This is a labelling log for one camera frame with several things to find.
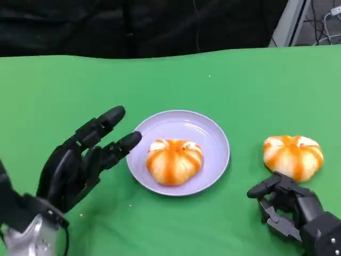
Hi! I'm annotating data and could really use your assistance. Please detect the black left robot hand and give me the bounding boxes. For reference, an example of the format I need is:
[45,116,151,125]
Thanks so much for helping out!
[36,106,143,213]

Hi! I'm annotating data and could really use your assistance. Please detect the green table cloth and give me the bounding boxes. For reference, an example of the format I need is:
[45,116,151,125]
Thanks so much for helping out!
[0,44,341,256]

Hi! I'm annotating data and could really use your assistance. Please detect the black floor cables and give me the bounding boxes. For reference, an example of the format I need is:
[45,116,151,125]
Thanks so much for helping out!
[303,0,334,45]

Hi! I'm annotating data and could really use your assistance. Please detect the grey metal frame panel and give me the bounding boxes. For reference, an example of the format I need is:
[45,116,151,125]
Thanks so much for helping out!
[267,0,312,48]

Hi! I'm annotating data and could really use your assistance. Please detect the lilac plate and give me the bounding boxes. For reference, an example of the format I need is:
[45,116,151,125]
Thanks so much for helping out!
[126,109,231,197]

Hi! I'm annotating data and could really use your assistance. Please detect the white cable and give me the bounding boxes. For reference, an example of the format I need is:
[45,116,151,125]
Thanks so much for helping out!
[315,5,341,46]

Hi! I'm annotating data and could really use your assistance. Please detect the thin hanging black cable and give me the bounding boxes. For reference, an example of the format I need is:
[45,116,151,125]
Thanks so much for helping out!
[193,0,202,53]

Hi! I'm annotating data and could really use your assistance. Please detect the black backdrop curtain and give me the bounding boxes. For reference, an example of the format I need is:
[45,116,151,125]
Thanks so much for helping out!
[0,0,290,59]

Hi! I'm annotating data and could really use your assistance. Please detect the orange white toy bread roll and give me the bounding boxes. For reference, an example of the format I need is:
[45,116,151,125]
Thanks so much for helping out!
[145,138,205,187]
[263,135,324,183]

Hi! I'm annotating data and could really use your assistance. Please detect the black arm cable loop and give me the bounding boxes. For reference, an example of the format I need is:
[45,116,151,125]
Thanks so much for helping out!
[62,222,71,256]

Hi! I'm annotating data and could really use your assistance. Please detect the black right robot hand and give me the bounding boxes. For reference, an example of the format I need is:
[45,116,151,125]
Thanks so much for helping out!
[247,171,325,243]

